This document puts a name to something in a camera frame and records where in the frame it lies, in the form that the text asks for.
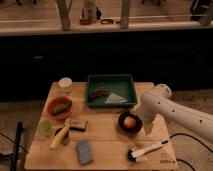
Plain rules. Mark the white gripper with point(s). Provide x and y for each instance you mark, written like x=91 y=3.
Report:
x=147 y=119

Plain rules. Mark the yellow-red apple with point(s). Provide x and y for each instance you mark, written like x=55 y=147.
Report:
x=129 y=122

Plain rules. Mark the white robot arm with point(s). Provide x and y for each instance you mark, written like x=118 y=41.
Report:
x=157 y=100

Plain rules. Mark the dark brown bowl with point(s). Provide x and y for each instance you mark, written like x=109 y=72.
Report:
x=137 y=127

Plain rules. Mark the grey folded cloth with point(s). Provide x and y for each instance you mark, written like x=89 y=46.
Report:
x=115 y=98

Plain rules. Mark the white dish brush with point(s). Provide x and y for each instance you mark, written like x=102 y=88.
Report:
x=133 y=156

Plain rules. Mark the green plastic tray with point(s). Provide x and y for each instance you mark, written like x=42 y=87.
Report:
x=121 y=84

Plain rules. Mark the dark grape bunch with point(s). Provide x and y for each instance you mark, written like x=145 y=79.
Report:
x=101 y=92

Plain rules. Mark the blue-grey sponge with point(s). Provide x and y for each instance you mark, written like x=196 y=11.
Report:
x=84 y=152

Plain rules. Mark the wooden table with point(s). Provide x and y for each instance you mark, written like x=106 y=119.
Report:
x=108 y=144

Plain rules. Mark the green pickle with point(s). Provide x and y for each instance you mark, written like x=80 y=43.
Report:
x=60 y=108

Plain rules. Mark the orange bowl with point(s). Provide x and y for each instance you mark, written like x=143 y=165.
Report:
x=53 y=103

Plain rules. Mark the white cup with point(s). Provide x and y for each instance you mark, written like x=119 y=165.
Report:
x=65 y=84

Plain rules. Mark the light green cup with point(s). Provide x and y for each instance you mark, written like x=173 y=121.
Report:
x=45 y=128

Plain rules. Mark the black pole stand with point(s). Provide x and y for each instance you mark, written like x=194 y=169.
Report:
x=15 y=154

